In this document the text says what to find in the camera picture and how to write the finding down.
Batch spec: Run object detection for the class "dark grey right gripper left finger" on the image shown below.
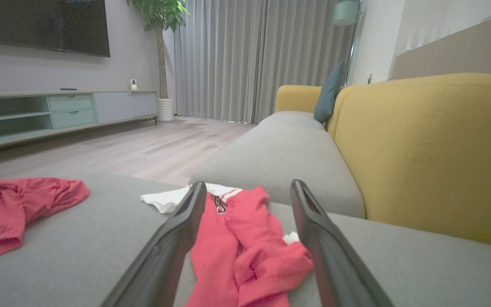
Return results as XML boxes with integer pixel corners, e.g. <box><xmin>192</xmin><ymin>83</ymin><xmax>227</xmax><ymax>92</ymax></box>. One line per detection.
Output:
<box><xmin>101</xmin><ymin>181</ymin><xmax>207</xmax><ymax>307</ymax></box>

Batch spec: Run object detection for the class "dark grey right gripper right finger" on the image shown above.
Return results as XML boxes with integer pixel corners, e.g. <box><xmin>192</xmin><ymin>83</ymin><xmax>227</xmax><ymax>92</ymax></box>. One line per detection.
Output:
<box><xmin>290</xmin><ymin>180</ymin><xmax>395</xmax><ymax>307</ymax></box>

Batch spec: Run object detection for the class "red shirt with black print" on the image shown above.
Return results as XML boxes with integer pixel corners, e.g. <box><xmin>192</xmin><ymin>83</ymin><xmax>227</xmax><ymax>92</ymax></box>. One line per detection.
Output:
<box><xmin>140</xmin><ymin>183</ymin><xmax>314</xmax><ymax>307</ymax></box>

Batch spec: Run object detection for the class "red garment with white trim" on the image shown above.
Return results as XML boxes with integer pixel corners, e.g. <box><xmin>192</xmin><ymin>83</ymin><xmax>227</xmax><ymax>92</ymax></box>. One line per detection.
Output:
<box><xmin>0</xmin><ymin>177</ymin><xmax>90</xmax><ymax>266</ymax></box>

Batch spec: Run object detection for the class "yellow sofa with grey seat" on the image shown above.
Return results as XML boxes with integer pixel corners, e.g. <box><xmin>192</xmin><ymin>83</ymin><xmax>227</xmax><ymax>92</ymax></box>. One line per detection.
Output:
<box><xmin>189</xmin><ymin>72</ymin><xmax>491</xmax><ymax>250</ymax></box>

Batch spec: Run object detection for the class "white ribbed plant pot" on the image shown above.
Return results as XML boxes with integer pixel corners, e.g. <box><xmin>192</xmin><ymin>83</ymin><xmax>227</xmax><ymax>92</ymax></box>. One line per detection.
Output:
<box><xmin>157</xmin><ymin>98</ymin><xmax>175</xmax><ymax>122</ymax></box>

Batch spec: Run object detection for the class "long grey TV cabinet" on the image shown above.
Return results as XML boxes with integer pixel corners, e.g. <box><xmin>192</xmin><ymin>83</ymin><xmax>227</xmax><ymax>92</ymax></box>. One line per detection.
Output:
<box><xmin>0</xmin><ymin>90</ymin><xmax>158</xmax><ymax>168</ymax></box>

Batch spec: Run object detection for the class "teal throw cushion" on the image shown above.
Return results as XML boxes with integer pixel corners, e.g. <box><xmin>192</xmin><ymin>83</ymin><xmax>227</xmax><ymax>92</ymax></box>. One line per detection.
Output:
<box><xmin>314</xmin><ymin>59</ymin><xmax>346</xmax><ymax>124</ymax></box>

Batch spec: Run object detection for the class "mint green cabinet drawer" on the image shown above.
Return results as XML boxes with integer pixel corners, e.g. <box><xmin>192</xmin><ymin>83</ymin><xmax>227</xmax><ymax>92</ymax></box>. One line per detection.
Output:
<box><xmin>48</xmin><ymin>94</ymin><xmax>93</xmax><ymax>112</ymax></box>
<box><xmin>52</xmin><ymin>109</ymin><xmax>97</xmax><ymax>129</ymax></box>

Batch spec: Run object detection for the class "grey pleated curtain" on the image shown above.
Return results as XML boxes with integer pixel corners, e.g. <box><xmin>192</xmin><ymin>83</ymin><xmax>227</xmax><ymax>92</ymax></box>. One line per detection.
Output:
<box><xmin>173</xmin><ymin>0</ymin><xmax>357</xmax><ymax>125</ymax></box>

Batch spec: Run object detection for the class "tall green potted tree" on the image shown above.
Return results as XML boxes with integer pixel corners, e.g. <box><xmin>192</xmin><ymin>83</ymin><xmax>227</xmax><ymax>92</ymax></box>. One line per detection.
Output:
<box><xmin>126</xmin><ymin>0</ymin><xmax>191</xmax><ymax>99</ymax></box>

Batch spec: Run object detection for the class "floor lamp with teal shade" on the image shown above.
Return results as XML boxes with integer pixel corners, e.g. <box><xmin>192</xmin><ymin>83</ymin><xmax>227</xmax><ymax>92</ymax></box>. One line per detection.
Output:
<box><xmin>333</xmin><ymin>0</ymin><xmax>363</xmax><ymax>88</ymax></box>

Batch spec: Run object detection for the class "black flat screen television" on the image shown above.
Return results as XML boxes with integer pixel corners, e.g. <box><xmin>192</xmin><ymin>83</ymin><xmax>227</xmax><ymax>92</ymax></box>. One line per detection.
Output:
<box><xmin>0</xmin><ymin>0</ymin><xmax>111</xmax><ymax>58</ymax></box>

